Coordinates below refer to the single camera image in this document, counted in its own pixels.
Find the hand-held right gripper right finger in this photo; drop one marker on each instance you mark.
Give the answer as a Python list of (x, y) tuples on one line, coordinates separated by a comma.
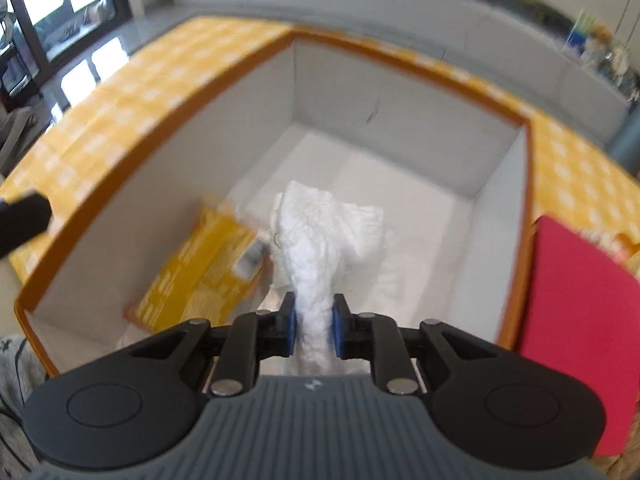
[(337, 331)]

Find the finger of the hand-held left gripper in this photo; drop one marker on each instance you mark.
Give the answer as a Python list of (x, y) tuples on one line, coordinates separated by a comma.
[(22, 220)]

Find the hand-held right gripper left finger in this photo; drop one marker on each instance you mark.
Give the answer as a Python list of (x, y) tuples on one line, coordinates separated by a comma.
[(289, 327)]

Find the white cloth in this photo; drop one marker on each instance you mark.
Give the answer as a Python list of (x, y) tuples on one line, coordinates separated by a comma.
[(320, 250)]

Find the orange-rimmed white cardboard box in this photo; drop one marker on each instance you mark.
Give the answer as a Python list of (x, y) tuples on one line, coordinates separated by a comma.
[(380, 125)]

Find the yellow printed packet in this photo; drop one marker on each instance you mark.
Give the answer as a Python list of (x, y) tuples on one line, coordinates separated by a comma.
[(200, 280)]

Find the grey patterned cloth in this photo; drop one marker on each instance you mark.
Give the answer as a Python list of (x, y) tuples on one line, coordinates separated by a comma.
[(15, 400)]

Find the glass sliding door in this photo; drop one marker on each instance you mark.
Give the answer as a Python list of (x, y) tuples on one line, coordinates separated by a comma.
[(55, 5)]

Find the red flat sheet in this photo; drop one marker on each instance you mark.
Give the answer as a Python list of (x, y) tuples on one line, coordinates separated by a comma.
[(575, 320)]

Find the grey low counter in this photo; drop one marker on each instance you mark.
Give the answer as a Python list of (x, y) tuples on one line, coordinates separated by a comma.
[(450, 25)]

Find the dark grey round object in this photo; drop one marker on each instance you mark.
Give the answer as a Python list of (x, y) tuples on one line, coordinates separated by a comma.
[(625, 135)]

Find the clutter of small colourful things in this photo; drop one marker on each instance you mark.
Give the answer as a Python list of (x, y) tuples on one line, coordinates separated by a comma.
[(597, 45)]

